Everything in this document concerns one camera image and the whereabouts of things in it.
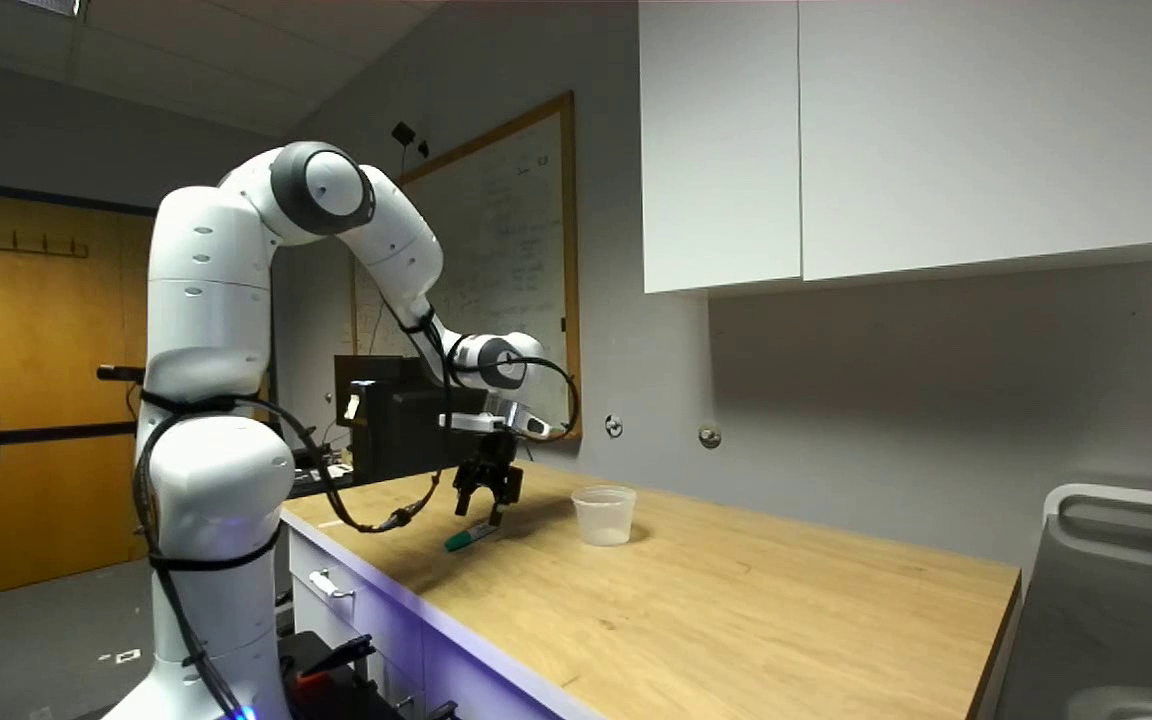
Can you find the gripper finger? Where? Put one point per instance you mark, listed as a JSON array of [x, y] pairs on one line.
[[462, 492], [497, 505]]

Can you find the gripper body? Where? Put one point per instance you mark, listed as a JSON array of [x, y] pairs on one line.
[[492, 458]]

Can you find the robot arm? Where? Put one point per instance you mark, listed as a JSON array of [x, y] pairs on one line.
[[206, 330]]

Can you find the green marker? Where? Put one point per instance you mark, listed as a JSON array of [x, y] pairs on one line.
[[469, 538]]

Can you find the translucent plastic cup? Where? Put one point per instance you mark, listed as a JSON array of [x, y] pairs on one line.
[[604, 518]]

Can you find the black monitor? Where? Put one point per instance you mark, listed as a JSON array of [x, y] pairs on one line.
[[396, 420]]

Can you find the white drawer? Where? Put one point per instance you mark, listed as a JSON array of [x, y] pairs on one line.
[[336, 590]]

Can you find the black and red tool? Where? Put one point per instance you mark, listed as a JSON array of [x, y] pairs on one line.
[[331, 665]]

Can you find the wood framed whiteboard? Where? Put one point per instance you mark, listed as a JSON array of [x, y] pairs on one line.
[[516, 240]]

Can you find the narrow white cabinet door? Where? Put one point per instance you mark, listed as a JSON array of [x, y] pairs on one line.
[[721, 140]]

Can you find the wooden door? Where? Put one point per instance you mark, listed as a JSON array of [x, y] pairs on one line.
[[26, 400]]

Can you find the coat hook rack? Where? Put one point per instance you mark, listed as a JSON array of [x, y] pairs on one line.
[[26, 245]]

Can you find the wide white cabinet door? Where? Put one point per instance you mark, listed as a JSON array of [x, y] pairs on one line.
[[1006, 130]]

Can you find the stainless steel sink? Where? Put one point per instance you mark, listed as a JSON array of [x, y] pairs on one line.
[[1116, 600]]

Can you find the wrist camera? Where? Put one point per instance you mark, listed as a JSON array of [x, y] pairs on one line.
[[469, 422]]

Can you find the round wall fitting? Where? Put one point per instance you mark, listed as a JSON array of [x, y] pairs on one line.
[[709, 435], [614, 426]]

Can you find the black camera on mount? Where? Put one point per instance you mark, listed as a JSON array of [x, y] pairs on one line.
[[404, 134]]

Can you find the white wall cabinet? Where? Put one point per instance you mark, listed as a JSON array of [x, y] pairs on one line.
[[936, 130]]

